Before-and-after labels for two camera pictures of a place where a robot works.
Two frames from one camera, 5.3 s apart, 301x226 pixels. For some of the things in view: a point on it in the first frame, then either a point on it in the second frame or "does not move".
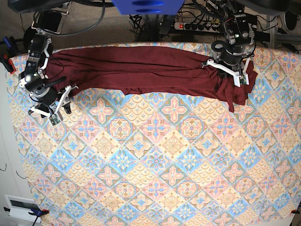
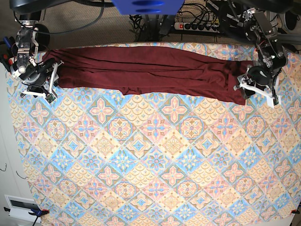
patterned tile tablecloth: (169, 159) does not move
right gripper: (236, 75) → (245, 83)
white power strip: (184, 26) does not move
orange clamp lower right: (296, 212) does not move
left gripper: (67, 107) → (47, 88)
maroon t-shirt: (140, 69) does not move
